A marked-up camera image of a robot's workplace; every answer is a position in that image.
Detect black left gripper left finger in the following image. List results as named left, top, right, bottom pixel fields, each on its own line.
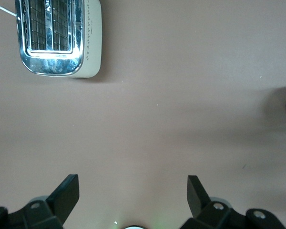
left=0, top=174, right=80, bottom=229

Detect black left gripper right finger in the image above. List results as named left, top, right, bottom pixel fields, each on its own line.
left=178, top=175, right=286, bottom=229

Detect brown table cloth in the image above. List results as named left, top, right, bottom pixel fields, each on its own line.
left=0, top=0, right=286, bottom=229

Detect cream and chrome toaster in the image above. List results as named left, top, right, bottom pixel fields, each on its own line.
left=14, top=0, right=102, bottom=79

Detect white toaster cable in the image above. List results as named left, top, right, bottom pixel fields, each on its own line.
left=0, top=3, right=17, bottom=18

